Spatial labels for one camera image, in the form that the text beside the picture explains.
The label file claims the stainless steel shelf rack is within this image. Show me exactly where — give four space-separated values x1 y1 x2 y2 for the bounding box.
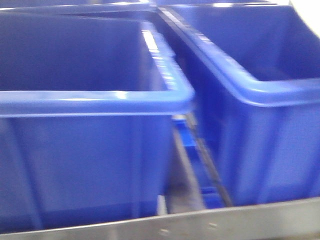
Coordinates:
0 115 320 240

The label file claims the left blue plastic bin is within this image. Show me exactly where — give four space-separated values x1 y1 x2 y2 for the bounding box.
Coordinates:
0 10 195 234

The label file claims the blue plastic bin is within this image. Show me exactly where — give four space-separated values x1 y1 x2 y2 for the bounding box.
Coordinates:
0 10 195 234
158 2 320 206

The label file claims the right blue plastic bin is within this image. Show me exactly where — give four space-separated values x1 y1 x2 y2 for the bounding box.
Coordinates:
158 2 320 206

